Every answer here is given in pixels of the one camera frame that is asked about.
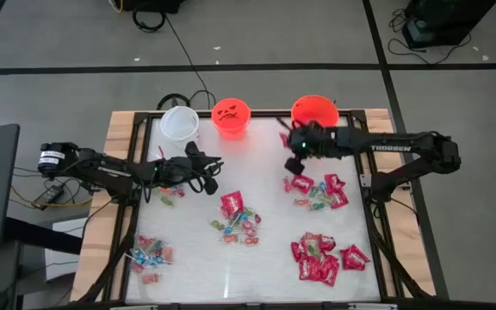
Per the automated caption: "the white box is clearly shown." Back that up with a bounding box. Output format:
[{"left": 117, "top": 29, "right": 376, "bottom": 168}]
[{"left": 43, "top": 217, "right": 87, "bottom": 283}]

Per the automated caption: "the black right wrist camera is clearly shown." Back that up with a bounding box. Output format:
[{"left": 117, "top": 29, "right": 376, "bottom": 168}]
[{"left": 299, "top": 120, "right": 326, "bottom": 133}]

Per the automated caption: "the black equipment case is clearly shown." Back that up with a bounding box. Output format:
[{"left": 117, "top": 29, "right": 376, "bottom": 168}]
[{"left": 401, "top": 0, "right": 496, "bottom": 50}]

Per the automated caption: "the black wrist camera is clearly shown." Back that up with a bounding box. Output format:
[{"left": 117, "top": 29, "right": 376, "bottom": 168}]
[
  {"left": 184, "top": 140, "right": 203, "bottom": 161},
  {"left": 299, "top": 120, "right": 326, "bottom": 133}
]

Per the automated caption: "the black looped cable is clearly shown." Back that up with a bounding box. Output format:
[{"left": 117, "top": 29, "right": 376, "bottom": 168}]
[{"left": 156, "top": 89, "right": 217, "bottom": 111}]

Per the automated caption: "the black coiled floor cable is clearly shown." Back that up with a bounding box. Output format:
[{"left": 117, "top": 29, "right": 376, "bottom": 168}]
[{"left": 132, "top": 6, "right": 167, "bottom": 34}]

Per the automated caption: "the black desk foot beam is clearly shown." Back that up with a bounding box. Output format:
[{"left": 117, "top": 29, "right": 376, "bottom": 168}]
[{"left": 3, "top": 216, "right": 84, "bottom": 256}]

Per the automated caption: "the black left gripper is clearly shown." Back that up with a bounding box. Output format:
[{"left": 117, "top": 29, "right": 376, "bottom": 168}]
[{"left": 155, "top": 155, "right": 225, "bottom": 196}]

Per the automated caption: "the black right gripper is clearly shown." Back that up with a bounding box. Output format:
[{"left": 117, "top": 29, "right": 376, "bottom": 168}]
[{"left": 275, "top": 116, "right": 325, "bottom": 177}]

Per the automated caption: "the white plastic bucket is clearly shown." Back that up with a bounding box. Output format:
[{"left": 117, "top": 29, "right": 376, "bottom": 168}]
[{"left": 160, "top": 105, "right": 201, "bottom": 150}]

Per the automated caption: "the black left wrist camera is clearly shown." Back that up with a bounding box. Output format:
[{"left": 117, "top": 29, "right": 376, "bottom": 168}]
[{"left": 184, "top": 140, "right": 203, "bottom": 161}]

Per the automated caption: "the long black floor cable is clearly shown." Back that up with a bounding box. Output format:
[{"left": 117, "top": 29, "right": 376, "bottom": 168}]
[{"left": 164, "top": 14, "right": 213, "bottom": 109}]

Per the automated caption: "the orange angry-face pumpkin bucket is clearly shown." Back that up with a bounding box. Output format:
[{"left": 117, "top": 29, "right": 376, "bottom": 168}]
[{"left": 211, "top": 97, "right": 252, "bottom": 141}]

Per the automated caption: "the wooden table board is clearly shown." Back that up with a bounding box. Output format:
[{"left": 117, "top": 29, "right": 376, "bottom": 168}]
[{"left": 70, "top": 109, "right": 437, "bottom": 302}]

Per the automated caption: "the black power adapter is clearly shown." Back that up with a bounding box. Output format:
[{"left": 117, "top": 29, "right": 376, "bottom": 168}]
[{"left": 34, "top": 183, "right": 65, "bottom": 208}]

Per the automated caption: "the black floor box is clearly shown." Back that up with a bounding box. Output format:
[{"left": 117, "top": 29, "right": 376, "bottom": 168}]
[{"left": 121, "top": 0, "right": 185, "bottom": 14}]

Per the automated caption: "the orange smiling pumpkin bucket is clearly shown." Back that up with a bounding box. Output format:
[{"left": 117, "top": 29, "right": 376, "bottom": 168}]
[{"left": 290, "top": 94, "right": 340, "bottom": 129}]

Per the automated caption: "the yellow floor cable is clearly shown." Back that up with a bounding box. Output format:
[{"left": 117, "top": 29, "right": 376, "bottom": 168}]
[{"left": 9, "top": 184, "right": 95, "bottom": 209}]

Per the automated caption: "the black tangled floor cable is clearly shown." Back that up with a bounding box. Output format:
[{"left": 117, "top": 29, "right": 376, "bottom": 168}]
[{"left": 387, "top": 7, "right": 474, "bottom": 66}]

